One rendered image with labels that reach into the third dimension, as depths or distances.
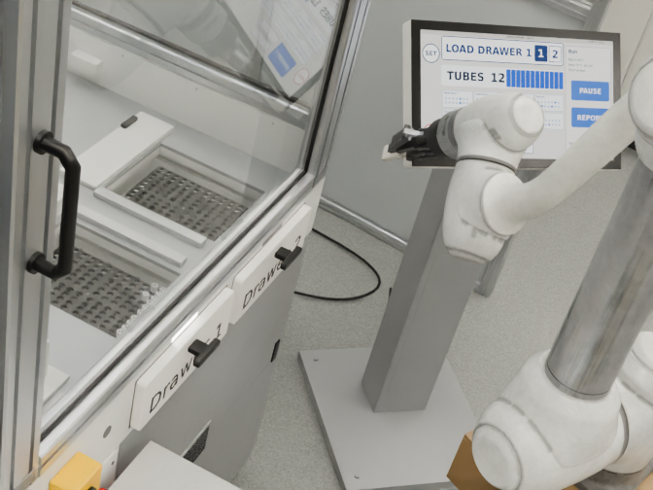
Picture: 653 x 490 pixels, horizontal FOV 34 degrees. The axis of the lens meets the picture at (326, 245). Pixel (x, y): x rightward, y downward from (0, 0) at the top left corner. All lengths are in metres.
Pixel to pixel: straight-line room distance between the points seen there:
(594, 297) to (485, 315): 2.03
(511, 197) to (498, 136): 0.12
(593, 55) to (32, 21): 1.68
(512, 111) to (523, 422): 0.51
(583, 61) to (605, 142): 0.88
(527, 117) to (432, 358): 1.24
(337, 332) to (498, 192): 1.59
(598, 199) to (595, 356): 2.77
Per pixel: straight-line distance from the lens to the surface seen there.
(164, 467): 1.84
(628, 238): 1.44
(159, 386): 1.79
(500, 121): 1.79
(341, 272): 3.49
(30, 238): 1.22
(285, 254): 2.04
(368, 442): 2.95
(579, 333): 1.53
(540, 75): 2.45
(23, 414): 1.43
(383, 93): 3.44
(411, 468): 2.93
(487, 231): 1.77
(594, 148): 1.66
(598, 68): 2.53
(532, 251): 3.87
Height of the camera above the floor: 2.19
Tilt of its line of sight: 38 degrees down
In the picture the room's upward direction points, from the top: 15 degrees clockwise
